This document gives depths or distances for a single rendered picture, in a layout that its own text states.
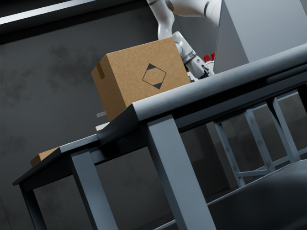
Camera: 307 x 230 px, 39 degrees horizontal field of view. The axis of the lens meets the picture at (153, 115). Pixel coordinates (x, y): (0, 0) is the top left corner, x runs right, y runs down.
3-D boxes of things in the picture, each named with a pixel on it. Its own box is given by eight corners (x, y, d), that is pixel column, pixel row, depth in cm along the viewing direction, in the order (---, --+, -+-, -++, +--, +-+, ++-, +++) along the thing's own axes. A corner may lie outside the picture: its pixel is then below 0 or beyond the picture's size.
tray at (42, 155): (92, 148, 210) (89, 140, 211) (108, 139, 187) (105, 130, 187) (33, 169, 197) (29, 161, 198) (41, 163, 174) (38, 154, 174)
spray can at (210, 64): (220, 91, 234) (207, 56, 236) (226, 88, 230) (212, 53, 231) (213, 93, 232) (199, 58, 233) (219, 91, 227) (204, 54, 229)
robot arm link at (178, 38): (188, 54, 221) (195, 48, 228) (172, 33, 220) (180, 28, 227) (177, 62, 227) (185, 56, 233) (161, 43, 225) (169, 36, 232)
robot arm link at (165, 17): (151, 2, 209) (180, 58, 217) (166, -6, 221) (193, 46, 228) (138, 9, 215) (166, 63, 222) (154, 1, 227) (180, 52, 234)
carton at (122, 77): (172, 111, 195) (150, 55, 196) (197, 97, 173) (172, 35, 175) (112, 132, 182) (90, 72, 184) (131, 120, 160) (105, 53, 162)
